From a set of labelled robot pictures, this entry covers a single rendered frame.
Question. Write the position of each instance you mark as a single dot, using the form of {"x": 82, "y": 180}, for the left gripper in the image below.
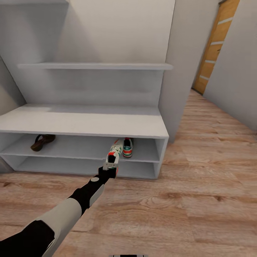
{"x": 111, "y": 173}

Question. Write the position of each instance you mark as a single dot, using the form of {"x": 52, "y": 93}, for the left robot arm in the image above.
{"x": 42, "y": 236}

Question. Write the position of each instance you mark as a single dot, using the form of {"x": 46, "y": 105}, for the sandal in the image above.
{"x": 39, "y": 143}

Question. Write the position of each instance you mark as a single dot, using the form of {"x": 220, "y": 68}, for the door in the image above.
{"x": 219, "y": 31}

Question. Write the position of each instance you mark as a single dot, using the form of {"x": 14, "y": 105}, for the gym shoe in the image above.
{"x": 115, "y": 152}
{"x": 128, "y": 143}

